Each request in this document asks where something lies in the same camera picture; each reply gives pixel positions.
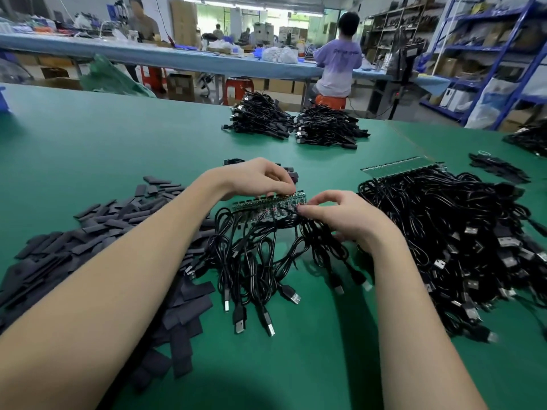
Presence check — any small upright cardboard box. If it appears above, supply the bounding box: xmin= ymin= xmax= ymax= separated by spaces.
xmin=166 ymin=72 xmax=197 ymax=101

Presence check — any green plastic bag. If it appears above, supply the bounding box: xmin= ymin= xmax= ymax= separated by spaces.
xmin=80 ymin=54 xmax=157 ymax=98

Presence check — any open cardboard box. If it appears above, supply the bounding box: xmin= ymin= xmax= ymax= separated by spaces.
xmin=34 ymin=77 xmax=84 ymax=91

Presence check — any person's right hand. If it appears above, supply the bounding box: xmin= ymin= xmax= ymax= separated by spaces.
xmin=296 ymin=190 xmax=405 ymax=255

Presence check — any person's right forearm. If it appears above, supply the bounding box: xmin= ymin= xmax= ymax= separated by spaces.
xmin=372 ymin=235 xmax=488 ymax=410

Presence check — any bundle of black cables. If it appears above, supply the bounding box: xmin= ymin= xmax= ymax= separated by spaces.
xmin=293 ymin=104 xmax=371 ymax=151
xmin=222 ymin=91 xmax=297 ymax=140

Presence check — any orange plastic stool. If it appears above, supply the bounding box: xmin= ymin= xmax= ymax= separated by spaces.
xmin=313 ymin=95 xmax=350 ymax=112

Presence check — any long blue work table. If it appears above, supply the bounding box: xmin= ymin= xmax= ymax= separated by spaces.
xmin=0 ymin=33 xmax=454 ymax=86

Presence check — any dark storage shelf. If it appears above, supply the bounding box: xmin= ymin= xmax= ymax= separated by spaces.
xmin=363 ymin=4 xmax=428 ymax=56

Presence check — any joined bunch of black cables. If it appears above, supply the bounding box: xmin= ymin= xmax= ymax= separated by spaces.
xmin=183 ymin=190 xmax=374 ymax=337

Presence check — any person's left hand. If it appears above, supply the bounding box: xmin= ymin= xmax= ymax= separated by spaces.
xmin=203 ymin=158 xmax=299 ymax=202

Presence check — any heap of finished black cables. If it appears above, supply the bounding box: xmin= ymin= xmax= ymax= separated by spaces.
xmin=224 ymin=158 xmax=300 ymax=186

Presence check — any blue metal shelving rack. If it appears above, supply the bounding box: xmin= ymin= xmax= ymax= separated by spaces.
xmin=417 ymin=0 xmax=547 ymax=129

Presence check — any person's left forearm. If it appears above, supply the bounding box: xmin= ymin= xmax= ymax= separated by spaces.
xmin=0 ymin=179 xmax=232 ymax=410

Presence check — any large pile of black cables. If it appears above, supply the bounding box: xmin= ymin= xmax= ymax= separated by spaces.
xmin=357 ymin=162 xmax=547 ymax=345

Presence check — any white plastic bag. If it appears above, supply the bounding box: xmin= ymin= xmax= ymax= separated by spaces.
xmin=466 ymin=102 xmax=501 ymax=130

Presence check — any black tripod stand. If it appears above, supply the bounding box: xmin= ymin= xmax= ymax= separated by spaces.
xmin=372 ymin=30 xmax=427 ymax=120

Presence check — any brown cardboard box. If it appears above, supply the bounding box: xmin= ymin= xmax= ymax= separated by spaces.
xmin=267 ymin=78 xmax=296 ymax=95

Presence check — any huge heap of black cables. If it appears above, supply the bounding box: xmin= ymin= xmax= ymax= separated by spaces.
xmin=503 ymin=119 xmax=547 ymax=159

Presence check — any small bundle of cables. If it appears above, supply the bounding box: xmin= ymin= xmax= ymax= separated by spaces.
xmin=468 ymin=151 xmax=532 ymax=185

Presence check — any pile of black sleeve strips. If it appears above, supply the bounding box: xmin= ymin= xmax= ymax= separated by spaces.
xmin=0 ymin=175 xmax=222 ymax=393

